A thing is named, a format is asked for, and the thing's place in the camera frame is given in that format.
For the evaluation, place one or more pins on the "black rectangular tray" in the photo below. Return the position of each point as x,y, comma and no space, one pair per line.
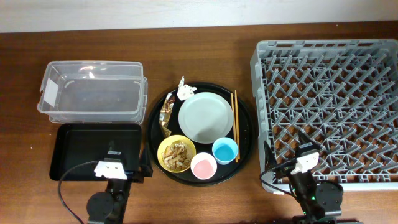
80,143

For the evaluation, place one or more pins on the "yellow bowl with food scraps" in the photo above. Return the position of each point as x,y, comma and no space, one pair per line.
175,153

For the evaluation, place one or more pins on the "black round tray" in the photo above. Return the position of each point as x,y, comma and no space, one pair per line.
247,139

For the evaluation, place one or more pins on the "pink cup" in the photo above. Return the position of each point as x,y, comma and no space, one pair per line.
203,166

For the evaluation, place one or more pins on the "grey dishwasher rack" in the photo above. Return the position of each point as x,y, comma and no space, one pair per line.
343,94

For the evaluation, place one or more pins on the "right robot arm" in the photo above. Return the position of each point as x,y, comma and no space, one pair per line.
320,200

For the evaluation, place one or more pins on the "grey round plate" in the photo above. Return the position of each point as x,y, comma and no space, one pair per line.
205,117

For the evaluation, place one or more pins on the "clear plastic bin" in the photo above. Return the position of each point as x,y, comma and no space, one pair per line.
94,92

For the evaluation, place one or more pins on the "right wooden chopstick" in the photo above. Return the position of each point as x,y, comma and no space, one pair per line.
236,110

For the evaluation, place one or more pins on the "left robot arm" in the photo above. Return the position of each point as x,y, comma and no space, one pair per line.
110,205

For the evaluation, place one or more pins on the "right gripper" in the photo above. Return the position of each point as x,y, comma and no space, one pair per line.
288,166

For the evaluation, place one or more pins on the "crumpled white tissue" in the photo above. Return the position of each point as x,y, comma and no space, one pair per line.
185,91

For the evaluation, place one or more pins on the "left wooden chopstick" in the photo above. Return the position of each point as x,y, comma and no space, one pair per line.
234,124

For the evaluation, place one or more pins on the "brown gold snack wrapper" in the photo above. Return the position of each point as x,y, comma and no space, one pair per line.
165,114

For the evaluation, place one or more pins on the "light blue cup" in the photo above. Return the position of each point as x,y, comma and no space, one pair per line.
225,150

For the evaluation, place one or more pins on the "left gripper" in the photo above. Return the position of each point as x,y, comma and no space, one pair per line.
134,177

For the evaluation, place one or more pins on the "wooden chopstick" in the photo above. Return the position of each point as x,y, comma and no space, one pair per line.
234,124
236,110

